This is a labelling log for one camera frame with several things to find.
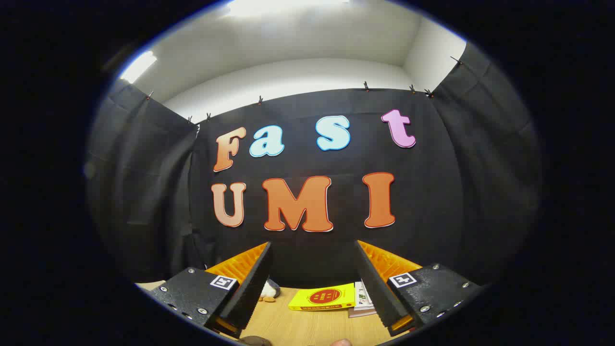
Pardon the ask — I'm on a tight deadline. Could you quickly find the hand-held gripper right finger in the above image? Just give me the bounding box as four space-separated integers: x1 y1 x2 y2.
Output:
355 239 483 337

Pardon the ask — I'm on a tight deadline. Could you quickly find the penguin plush toy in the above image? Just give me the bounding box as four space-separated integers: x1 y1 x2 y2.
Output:
258 278 282 303

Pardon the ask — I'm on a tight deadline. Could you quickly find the white illustrated book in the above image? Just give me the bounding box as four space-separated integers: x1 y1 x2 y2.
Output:
354 281 375 309

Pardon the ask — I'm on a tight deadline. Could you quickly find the yellow book red circle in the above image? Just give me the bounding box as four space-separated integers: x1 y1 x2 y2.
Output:
288 283 356 311

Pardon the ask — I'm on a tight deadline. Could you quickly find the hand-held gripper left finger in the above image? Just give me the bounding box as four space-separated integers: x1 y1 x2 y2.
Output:
147 242 273 337

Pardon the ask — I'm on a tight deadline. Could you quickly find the ceiling light panel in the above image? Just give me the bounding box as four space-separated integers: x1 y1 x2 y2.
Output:
119 50 158 85

